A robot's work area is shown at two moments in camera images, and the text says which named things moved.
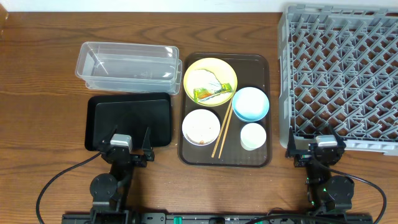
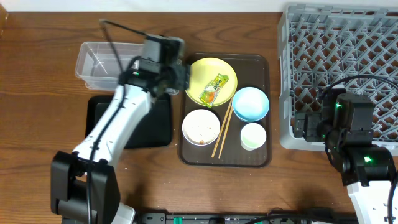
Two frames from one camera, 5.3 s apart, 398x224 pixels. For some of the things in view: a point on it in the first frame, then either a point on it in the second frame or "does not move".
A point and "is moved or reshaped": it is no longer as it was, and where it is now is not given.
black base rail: (125, 218) does not move
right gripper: (293, 152) → (314, 119)
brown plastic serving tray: (224, 117) does not move
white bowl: (201, 127) does not move
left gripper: (125, 155) → (182, 76)
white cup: (253, 136) does not move
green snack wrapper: (202, 94) is moved or reshaped
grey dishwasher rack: (337, 66) does not move
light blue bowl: (250, 104) does not move
